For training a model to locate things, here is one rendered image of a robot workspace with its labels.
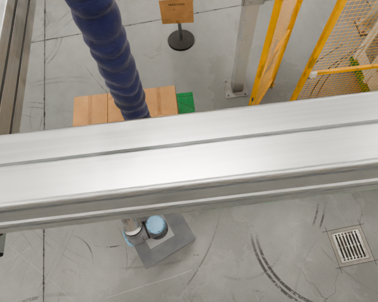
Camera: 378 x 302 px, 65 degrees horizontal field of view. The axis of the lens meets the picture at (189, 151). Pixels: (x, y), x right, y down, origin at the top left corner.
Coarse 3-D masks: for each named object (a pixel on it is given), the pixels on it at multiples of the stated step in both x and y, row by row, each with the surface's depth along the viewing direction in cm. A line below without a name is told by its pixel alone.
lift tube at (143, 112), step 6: (96, 54) 168; (120, 72) 181; (126, 72) 185; (144, 102) 227; (138, 108) 223; (144, 108) 233; (126, 114) 230; (132, 114) 228; (138, 114) 230; (144, 114) 236
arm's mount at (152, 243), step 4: (164, 220) 270; (168, 224) 268; (168, 228) 267; (168, 232) 266; (172, 232) 266; (168, 236) 264; (172, 236) 265; (148, 240) 262; (152, 240) 262; (156, 240) 263; (160, 240) 263; (164, 240) 263; (148, 244) 261; (152, 244) 261; (156, 244) 261; (152, 248) 261
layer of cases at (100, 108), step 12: (84, 96) 353; (96, 96) 352; (108, 96) 351; (156, 96) 348; (168, 96) 347; (84, 108) 346; (96, 108) 345; (108, 108) 345; (156, 108) 342; (168, 108) 341; (84, 120) 340; (96, 120) 339; (108, 120) 338
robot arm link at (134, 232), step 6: (126, 222) 228; (132, 222) 230; (138, 222) 239; (126, 228) 234; (132, 228) 233; (138, 228) 237; (144, 228) 241; (126, 234) 237; (132, 234) 235; (138, 234) 237; (144, 234) 241; (126, 240) 238; (132, 240) 239; (138, 240) 240; (144, 240) 244
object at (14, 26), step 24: (0, 0) 62; (24, 0) 69; (0, 24) 59; (24, 24) 68; (0, 48) 57; (24, 48) 66; (0, 72) 57; (24, 72) 65; (0, 96) 56; (0, 120) 55; (0, 240) 51
